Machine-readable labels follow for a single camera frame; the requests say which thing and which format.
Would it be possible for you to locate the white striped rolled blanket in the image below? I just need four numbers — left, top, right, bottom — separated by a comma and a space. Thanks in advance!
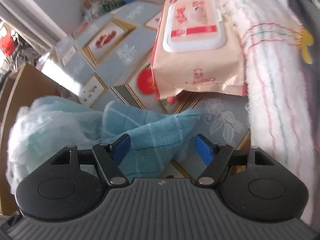
221, 0, 319, 230

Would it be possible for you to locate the brown cardboard box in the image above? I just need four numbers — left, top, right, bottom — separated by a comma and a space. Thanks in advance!
1, 64, 80, 216

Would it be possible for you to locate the translucent plastic bag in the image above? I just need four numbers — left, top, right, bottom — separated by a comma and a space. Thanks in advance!
19, 96, 104, 183

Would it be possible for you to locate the white curtain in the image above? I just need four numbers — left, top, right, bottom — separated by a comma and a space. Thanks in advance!
1, 0, 66, 50

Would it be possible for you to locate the pink wet wipes pack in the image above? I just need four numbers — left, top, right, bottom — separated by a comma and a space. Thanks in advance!
151, 0, 246, 99

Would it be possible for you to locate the light blue towel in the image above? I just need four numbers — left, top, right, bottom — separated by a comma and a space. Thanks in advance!
101, 101, 200, 180

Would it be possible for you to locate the patterned grey tablecloth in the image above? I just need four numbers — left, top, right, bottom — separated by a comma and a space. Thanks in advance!
37, 0, 248, 177

